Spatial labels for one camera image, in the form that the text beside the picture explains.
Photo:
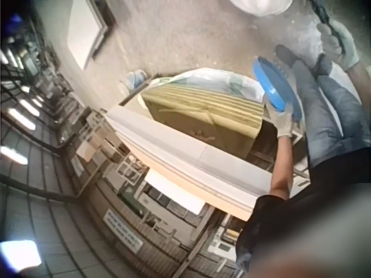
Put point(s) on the person's left hand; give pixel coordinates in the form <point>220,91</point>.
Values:
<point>282,123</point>

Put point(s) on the brown cardboard box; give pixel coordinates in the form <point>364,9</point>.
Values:
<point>200,121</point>

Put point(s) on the white sack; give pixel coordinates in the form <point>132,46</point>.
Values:
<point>258,5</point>

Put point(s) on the white framed panel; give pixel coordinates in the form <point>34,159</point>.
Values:
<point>87,32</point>

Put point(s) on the cluttered storage shelf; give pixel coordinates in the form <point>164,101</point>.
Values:
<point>162,231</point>

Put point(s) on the dark long tool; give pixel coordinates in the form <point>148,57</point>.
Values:
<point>323,16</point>

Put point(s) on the person's right fingers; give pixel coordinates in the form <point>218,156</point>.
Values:
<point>329,40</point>

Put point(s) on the person's legs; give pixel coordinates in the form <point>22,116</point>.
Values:
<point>327,116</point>

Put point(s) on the person's right hand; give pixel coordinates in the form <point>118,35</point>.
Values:
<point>345,43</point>

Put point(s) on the white flat sheet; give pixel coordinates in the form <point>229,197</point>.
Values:
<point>174,192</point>

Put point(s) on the clear plastic bag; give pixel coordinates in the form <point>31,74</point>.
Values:
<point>211,78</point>

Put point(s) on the blue and white bundle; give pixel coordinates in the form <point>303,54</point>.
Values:
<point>134,79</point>

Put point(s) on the blue round plastic lid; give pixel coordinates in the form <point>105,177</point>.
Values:
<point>274,84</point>

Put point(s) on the long white board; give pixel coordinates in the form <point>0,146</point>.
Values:
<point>179,156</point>

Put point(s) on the person's left fingers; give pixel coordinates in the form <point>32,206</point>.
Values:
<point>289,113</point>

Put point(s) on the white label sign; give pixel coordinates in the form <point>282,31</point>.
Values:
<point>124,230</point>

